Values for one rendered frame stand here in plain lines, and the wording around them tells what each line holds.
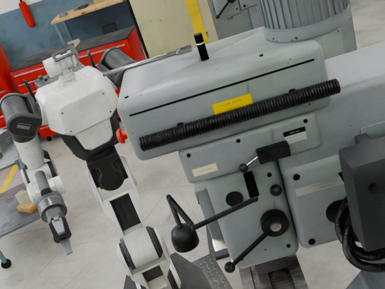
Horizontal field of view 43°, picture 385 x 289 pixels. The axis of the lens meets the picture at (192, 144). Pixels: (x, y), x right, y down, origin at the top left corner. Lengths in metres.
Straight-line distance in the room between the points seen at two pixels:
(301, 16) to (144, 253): 1.29
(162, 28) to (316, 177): 1.88
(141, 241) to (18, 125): 0.68
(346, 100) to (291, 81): 0.15
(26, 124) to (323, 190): 1.09
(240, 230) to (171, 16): 1.83
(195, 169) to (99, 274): 2.75
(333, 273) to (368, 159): 2.29
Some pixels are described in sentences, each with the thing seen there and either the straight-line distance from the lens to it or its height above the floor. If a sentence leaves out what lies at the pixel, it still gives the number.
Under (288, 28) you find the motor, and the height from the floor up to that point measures 1.92.
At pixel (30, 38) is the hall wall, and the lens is 10.81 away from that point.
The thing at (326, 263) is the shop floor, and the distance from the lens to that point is 3.29.
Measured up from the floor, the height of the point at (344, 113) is 1.70.
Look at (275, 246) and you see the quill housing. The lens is 1.36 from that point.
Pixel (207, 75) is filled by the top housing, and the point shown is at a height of 1.89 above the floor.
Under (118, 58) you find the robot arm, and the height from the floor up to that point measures 1.77.
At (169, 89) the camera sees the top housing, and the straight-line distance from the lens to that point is 1.09.
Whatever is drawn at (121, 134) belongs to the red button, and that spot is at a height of 1.77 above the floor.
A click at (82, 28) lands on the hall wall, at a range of 10.55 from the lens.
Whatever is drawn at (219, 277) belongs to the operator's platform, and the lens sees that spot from 2.79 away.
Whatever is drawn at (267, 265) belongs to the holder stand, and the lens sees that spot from 1.94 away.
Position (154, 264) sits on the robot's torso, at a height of 0.92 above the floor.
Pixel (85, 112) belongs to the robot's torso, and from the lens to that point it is 1.85.
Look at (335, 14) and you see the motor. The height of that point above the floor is 1.92.
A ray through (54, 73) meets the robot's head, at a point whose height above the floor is 1.83.
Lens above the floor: 2.25
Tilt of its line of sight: 26 degrees down
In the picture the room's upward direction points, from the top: 19 degrees counter-clockwise
